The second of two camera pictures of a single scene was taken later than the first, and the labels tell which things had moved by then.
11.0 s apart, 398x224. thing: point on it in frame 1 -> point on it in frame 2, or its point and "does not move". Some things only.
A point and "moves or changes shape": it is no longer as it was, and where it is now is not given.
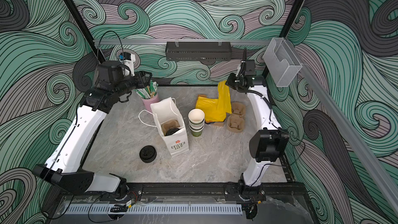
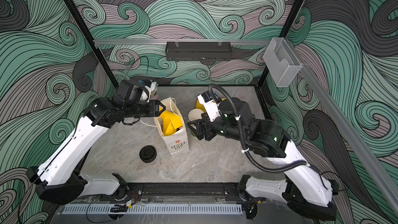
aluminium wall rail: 182,42 does not move
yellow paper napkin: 215,110 moves or changes shape
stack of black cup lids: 147,154 does not move
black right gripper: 230,82 -> 203,123
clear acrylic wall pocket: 282,62 does not move
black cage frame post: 77,18 does not move
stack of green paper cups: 196,122 does not move
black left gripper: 140,79 -> 153,108
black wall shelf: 198,52 does not move
